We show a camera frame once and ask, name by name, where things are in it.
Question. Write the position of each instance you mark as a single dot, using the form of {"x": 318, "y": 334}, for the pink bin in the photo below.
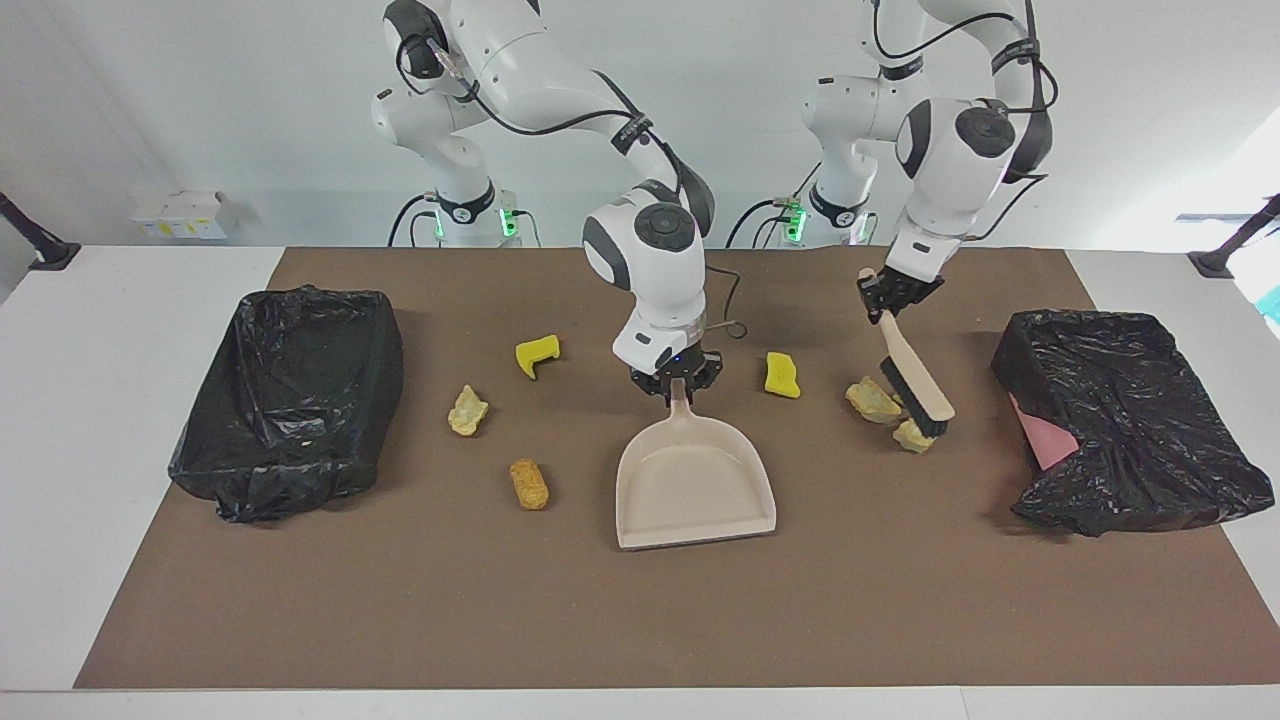
{"x": 1045, "y": 440}

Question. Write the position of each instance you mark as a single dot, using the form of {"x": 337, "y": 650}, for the teal object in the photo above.
{"x": 1272, "y": 305}

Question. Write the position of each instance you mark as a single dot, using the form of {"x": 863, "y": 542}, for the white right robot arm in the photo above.
{"x": 650, "y": 260}

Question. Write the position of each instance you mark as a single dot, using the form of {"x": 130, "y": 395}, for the white wall socket boxes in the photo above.
{"x": 180, "y": 215}

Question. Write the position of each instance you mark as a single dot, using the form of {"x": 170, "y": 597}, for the beige hand brush black bristles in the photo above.
{"x": 915, "y": 370}

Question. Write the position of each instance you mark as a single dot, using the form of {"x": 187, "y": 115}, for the black trash bag bin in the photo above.
{"x": 290, "y": 400}
{"x": 1150, "y": 420}

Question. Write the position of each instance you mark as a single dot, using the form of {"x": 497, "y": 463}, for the yellow L-shaped sponge piece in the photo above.
{"x": 530, "y": 352}

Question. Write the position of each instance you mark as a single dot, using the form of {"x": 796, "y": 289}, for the brown table mat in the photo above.
{"x": 640, "y": 620}

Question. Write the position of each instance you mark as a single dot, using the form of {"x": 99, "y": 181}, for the brown cork-like chunk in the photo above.
{"x": 529, "y": 484}

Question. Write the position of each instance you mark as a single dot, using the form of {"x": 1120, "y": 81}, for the beige foam chunk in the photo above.
{"x": 467, "y": 412}
{"x": 912, "y": 440}
{"x": 868, "y": 400}

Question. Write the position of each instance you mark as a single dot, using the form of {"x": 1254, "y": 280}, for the black camera stand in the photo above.
{"x": 45, "y": 250}
{"x": 1220, "y": 260}

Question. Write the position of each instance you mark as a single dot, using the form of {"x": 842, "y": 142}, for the yellow rectangular sponge piece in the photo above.
{"x": 782, "y": 376}

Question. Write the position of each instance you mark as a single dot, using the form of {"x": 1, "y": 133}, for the beige plastic dustpan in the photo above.
{"x": 690, "y": 490}

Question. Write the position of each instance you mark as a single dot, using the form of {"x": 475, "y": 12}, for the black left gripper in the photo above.
{"x": 905, "y": 288}

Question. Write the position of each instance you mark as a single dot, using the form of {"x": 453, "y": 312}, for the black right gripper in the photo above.
{"x": 680, "y": 365}

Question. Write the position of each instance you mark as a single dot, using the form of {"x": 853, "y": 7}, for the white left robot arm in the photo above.
{"x": 950, "y": 150}

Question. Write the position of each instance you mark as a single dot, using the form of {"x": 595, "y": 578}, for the green lit base connector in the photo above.
{"x": 509, "y": 218}
{"x": 795, "y": 220}

